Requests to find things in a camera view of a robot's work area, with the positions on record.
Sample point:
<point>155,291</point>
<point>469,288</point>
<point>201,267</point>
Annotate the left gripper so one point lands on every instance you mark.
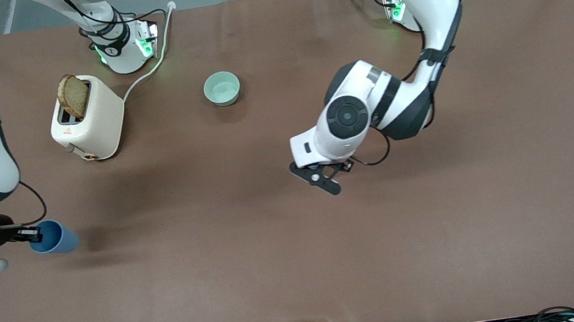
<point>345,165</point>

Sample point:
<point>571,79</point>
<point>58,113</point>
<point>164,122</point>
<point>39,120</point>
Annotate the blue plastic cup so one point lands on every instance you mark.
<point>63,240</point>

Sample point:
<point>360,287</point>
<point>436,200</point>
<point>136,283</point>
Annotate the brown table cover sheet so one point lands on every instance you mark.
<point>279,267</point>

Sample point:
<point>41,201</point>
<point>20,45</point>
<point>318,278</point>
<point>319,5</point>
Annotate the mint green bowl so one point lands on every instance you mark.
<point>222,89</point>

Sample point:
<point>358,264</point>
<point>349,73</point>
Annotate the cream white toaster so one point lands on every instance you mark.
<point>91,126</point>

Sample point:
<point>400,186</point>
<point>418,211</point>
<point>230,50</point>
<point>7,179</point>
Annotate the brown bread slice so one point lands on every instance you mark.
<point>73,96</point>

